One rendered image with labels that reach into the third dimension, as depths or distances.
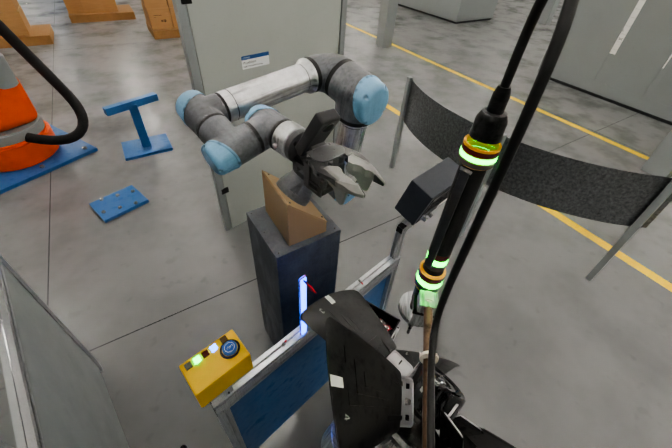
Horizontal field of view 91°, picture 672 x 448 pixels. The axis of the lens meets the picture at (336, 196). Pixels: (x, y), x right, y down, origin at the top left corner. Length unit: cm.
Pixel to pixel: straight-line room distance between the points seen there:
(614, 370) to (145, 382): 274
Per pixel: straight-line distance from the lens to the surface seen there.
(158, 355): 238
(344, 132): 100
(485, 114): 41
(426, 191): 130
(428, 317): 56
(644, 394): 286
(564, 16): 31
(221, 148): 71
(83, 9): 954
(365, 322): 96
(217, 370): 105
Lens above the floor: 201
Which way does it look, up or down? 40 degrees down
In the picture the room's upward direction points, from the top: 4 degrees clockwise
